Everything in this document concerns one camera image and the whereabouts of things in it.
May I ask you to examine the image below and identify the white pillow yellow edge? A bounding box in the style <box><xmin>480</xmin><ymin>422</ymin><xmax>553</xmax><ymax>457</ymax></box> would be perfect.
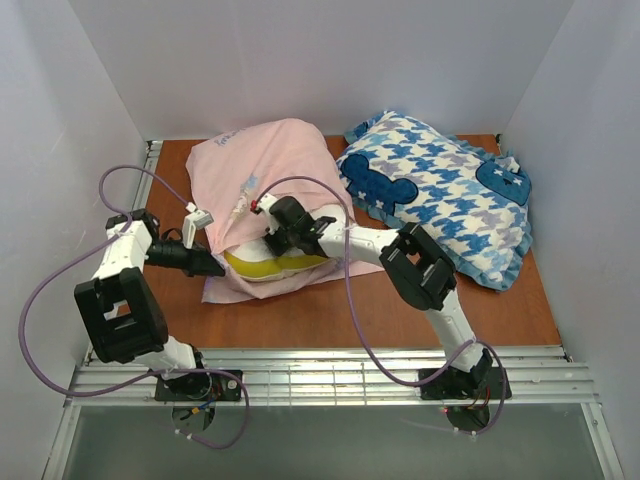
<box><xmin>222</xmin><ymin>202</ymin><xmax>351</xmax><ymax>284</ymax></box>

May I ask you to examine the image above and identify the aluminium front rail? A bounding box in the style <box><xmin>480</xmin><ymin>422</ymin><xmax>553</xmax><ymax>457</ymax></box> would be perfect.
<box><xmin>70</xmin><ymin>346</ymin><xmax>599</xmax><ymax>407</ymax></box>

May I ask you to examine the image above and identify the aluminium left side rail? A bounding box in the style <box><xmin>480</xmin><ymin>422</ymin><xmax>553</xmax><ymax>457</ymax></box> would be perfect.
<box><xmin>74</xmin><ymin>165</ymin><xmax>169</xmax><ymax>364</ymax></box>

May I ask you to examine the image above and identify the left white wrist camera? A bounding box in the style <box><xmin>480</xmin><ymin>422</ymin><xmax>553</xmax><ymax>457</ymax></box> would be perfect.
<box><xmin>182</xmin><ymin>202</ymin><xmax>214</xmax><ymax>249</ymax></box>

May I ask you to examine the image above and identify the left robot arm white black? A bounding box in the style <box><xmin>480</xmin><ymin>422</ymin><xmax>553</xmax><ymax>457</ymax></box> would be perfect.
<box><xmin>74</xmin><ymin>209</ymin><xmax>225</xmax><ymax>400</ymax></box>

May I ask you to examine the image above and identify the aluminium rail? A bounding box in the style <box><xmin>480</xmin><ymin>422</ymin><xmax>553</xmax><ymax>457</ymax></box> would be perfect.
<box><xmin>70</xmin><ymin>346</ymin><xmax>599</xmax><ymax>407</ymax></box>
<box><xmin>74</xmin><ymin>165</ymin><xmax>169</xmax><ymax>364</ymax></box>

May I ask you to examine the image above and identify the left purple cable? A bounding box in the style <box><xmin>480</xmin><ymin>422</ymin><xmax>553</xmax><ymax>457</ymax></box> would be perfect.
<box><xmin>18</xmin><ymin>165</ymin><xmax>250</xmax><ymax>450</ymax></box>

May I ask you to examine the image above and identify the blue white houndstooth pillow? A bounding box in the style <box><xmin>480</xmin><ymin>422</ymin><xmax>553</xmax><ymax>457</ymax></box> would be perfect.
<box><xmin>337</xmin><ymin>110</ymin><xmax>532</xmax><ymax>291</ymax></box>

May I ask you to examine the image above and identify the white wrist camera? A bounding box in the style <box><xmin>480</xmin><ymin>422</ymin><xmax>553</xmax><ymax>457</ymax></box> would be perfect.
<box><xmin>250</xmin><ymin>193</ymin><xmax>278</xmax><ymax>219</ymax></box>
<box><xmin>182</xmin><ymin>202</ymin><xmax>214</xmax><ymax>249</ymax></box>

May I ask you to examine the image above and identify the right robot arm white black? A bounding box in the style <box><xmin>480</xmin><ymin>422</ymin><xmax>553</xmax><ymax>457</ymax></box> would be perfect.
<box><xmin>251</xmin><ymin>194</ymin><xmax>510</xmax><ymax>399</ymax></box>

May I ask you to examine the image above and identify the pink pillowcase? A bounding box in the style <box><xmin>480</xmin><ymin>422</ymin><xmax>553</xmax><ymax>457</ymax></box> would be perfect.
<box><xmin>186</xmin><ymin>118</ymin><xmax>378</xmax><ymax>304</ymax></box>

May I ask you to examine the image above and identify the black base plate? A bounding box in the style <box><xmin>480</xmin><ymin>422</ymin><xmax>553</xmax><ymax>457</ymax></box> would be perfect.
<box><xmin>419</xmin><ymin>367</ymin><xmax>504</xmax><ymax>400</ymax></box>
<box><xmin>154</xmin><ymin>370</ymin><xmax>243</xmax><ymax>402</ymax></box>

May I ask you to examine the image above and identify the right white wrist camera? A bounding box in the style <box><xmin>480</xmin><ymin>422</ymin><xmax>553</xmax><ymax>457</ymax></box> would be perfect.
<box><xmin>250</xmin><ymin>193</ymin><xmax>278</xmax><ymax>219</ymax></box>

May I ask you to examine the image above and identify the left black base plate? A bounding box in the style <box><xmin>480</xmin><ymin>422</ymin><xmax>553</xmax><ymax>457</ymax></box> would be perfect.
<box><xmin>154</xmin><ymin>370</ymin><xmax>243</xmax><ymax>402</ymax></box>

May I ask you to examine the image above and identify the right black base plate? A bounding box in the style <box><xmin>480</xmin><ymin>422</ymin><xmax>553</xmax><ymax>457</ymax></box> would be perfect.
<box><xmin>419</xmin><ymin>367</ymin><xmax>504</xmax><ymax>400</ymax></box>

